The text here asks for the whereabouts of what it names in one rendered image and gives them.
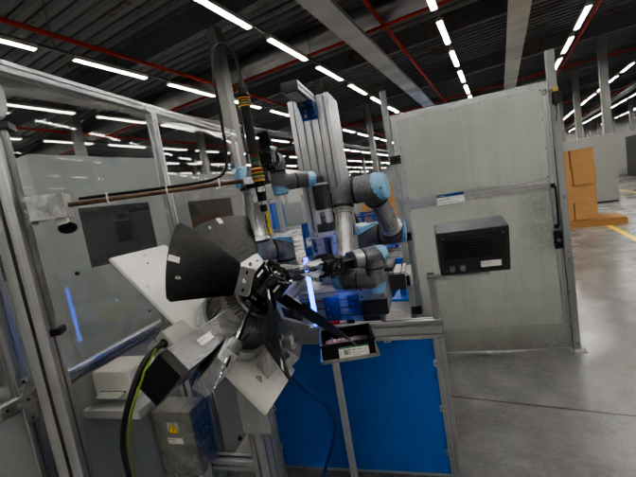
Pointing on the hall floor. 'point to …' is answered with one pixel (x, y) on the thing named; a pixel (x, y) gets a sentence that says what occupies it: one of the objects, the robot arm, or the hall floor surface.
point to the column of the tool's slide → (40, 337)
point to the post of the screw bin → (344, 419)
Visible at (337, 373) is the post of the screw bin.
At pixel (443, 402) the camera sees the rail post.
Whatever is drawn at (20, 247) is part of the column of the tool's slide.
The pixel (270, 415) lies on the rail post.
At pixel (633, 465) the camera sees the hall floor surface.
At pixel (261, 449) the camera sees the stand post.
